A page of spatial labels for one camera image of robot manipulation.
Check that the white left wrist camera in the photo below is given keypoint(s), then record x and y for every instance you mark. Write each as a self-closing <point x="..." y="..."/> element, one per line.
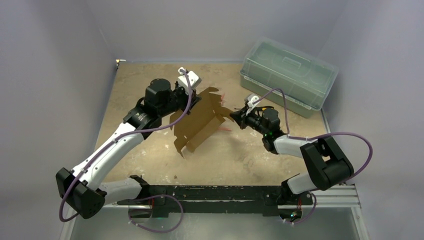
<point x="188" y="79"/>

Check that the clear plastic storage box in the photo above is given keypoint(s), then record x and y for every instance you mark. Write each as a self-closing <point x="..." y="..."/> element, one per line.
<point x="302" y="77"/>

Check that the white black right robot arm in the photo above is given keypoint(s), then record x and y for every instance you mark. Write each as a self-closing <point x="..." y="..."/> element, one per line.
<point x="326" y="163"/>

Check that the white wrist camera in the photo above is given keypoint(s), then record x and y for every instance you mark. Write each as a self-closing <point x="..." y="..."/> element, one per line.
<point x="188" y="79"/>
<point x="251" y="101"/>

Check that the brown cardboard box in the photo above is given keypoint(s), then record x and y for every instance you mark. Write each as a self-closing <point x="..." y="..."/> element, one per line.
<point x="205" y="119"/>

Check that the yellow black screwdriver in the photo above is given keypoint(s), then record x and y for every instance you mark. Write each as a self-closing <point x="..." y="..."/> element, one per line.
<point x="263" y="108"/>

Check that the salmon pen lower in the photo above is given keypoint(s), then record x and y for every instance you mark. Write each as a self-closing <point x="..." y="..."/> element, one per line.
<point x="224" y="129"/>

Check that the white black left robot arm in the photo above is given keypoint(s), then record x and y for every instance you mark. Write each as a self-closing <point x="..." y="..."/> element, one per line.
<point x="82" y="187"/>

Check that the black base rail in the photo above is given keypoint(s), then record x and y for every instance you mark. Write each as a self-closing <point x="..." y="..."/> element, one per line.
<point x="267" y="200"/>

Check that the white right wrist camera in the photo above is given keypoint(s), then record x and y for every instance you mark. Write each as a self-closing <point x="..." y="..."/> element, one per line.
<point x="251" y="101"/>

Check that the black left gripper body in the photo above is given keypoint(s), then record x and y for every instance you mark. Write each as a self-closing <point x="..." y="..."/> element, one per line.
<point x="179" y="98"/>

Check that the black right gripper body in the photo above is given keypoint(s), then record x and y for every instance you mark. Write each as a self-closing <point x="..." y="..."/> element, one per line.
<point x="243" y="117"/>

